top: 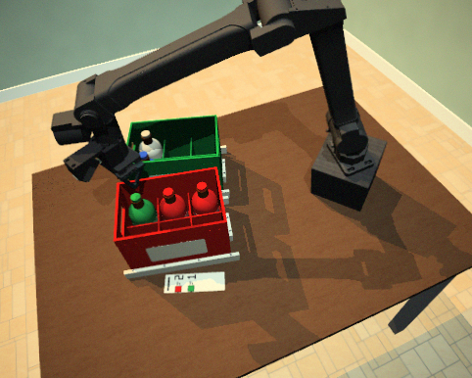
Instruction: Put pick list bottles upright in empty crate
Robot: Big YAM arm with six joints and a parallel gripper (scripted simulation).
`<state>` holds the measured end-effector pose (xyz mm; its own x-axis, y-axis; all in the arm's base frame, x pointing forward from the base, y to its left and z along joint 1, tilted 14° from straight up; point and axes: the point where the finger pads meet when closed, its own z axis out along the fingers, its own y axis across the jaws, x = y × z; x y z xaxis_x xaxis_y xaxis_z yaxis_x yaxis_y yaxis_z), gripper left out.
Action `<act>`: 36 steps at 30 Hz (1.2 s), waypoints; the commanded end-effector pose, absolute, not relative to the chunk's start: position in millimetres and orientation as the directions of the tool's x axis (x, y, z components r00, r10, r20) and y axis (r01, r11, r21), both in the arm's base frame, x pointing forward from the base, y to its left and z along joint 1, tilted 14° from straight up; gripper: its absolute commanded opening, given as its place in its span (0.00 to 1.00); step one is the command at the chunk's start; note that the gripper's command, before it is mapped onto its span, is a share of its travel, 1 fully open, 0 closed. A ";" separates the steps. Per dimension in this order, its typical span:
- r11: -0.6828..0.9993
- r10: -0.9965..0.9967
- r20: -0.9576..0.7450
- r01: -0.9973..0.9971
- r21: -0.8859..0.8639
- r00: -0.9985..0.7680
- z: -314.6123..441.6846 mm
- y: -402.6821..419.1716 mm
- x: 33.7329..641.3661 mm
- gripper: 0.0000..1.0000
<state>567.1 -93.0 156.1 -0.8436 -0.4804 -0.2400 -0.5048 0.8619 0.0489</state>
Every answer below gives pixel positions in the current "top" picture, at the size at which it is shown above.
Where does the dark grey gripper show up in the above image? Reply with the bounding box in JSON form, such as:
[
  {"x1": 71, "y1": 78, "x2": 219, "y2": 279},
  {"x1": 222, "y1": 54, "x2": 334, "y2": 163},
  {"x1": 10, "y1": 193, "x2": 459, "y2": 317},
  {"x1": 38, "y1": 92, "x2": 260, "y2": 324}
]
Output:
[{"x1": 96, "y1": 134, "x2": 144, "y2": 189}]

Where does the green bottle crate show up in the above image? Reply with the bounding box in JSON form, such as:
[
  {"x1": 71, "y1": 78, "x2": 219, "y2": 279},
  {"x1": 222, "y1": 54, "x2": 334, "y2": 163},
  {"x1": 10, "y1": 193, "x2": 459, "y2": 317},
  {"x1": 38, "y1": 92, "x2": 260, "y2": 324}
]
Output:
[{"x1": 126, "y1": 117, "x2": 223, "y2": 190}]

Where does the white paper pick list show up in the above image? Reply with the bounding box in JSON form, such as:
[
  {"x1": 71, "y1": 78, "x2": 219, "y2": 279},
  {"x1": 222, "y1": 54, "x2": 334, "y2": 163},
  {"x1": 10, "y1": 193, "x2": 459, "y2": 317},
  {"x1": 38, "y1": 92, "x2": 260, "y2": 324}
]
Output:
[{"x1": 165, "y1": 272, "x2": 225, "y2": 294}]

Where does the blue bottle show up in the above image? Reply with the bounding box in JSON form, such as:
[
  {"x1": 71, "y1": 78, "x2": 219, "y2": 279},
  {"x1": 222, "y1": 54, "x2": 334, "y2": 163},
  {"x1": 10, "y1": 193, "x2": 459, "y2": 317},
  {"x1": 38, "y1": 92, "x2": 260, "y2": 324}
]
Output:
[{"x1": 139, "y1": 151, "x2": 154, "y2": 162}]

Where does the red crate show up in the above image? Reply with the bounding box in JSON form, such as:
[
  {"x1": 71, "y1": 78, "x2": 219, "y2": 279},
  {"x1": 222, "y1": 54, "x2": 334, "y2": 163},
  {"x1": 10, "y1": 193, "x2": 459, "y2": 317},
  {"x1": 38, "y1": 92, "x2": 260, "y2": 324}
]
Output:
[{"x1": 114, "y1": 170, "x2": 231, "y2": 269}]

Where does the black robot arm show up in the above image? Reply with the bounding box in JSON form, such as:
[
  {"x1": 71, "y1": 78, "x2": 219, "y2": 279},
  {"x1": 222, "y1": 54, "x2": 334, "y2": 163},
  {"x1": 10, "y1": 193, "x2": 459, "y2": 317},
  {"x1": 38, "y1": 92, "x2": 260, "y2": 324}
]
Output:
[{"x1": 51, "y1": 0, "x2": 375, "y2": 182}]

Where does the white bottle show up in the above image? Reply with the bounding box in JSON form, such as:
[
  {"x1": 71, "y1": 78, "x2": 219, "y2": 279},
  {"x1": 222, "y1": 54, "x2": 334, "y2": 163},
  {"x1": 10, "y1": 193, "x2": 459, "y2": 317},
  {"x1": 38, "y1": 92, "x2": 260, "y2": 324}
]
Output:
[{"x1": 139, "y1": 130, "x2": 163, "y2": 159}]

